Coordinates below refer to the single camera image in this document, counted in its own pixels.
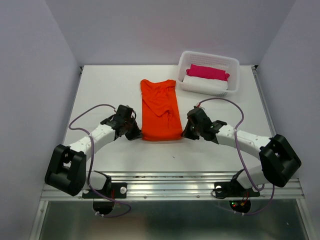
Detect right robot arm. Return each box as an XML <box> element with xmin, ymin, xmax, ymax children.
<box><xmin>182</xmin><ymin>116</ymin><xmax>302</xmax><ymax>195</ymax></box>

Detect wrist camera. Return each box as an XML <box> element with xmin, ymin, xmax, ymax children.
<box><xmin>187</xmin><ymin>107</ymin><xmax>212</xmax><ymax>128</ymax></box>
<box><xmin>113</xmin><ymin>104</ymin><xmax>134</xmax><ymax>124</ymax></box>

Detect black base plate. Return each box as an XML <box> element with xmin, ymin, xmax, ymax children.
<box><xmin>211</xmin><ymin>181</ymin><xmax>260</xmax><ymax>199</ymax></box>
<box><xmin>82</xmin><ymin>182</ymin><xmax>128</xmax><ymax>199</ymax></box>

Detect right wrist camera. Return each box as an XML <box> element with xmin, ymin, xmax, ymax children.
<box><xmin>187</xmin><ymin>107</ymin><xmax>212</xmax><ymax>128</ymax></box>

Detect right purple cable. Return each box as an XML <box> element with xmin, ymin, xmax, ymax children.
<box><xmin>194</xmin><ymin>97</ymin><xmax>276</xmax><ymax>216</ymax></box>

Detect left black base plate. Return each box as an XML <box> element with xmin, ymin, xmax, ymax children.
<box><xmin>82</xmin><ymin>182</ymin><xmax>128</xmax><ymax>199</ymax></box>

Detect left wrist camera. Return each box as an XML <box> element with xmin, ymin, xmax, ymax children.
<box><xmin>113</xmin><ymin>104</ymin><xmax>134</xmax><ymax>124</ymax></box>

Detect white plastic basket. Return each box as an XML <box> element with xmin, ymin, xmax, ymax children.
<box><xmin>178</xmin><ymin>51</ymin><xmax>240</xmax><ymax>97</ymax></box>

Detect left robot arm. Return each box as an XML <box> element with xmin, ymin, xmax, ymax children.
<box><xmin>44</xmin><ymin>108</ymin><xmax>141</xmax><ymax>196</ymax></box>

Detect pink rolled t shirt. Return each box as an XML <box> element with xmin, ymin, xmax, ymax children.
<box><xmin>186</xmin><ymin>64</ymin><xmax>230</xmax><ymax>81</ymax></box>

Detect orange t shirt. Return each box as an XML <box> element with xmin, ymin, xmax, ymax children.
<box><xmin>140</xmin><ymin>79</ymin><xmax>183</xmax><ymax>142</ymax></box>

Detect white rolled t shirt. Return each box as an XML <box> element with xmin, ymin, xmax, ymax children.
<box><xmin>183</xmin><ymin>75</ymin><xmax>228</xmax><ymax>90</ymax></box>

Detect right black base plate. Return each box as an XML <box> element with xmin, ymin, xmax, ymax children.
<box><xmin>211</xmin><ymin>181</ymin><xmax>260</xmax><ymax>199</ymax></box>

